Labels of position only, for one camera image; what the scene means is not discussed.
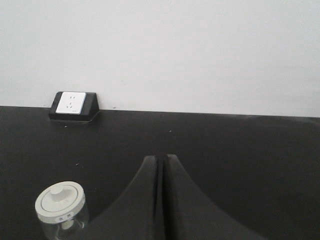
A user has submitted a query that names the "glass jar with white lid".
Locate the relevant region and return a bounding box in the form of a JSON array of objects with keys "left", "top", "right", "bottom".
[{"left": 34, "top": 181, "right": 89, "bottom": 240}]

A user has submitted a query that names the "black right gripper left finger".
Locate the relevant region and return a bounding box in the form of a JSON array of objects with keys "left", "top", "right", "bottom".
[{"left": 84, "top": 155, "right": 164, "bottom": 240}]

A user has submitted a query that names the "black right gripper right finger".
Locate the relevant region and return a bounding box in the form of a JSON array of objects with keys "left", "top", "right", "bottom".
[{"left": 162, "top": 154, "right": 263, "bottom": 240}]

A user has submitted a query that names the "black white power outlet box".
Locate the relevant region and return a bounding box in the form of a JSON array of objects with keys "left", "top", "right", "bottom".
[{"left": 48, "top": 91, "right": 100, "bottom": 122}]

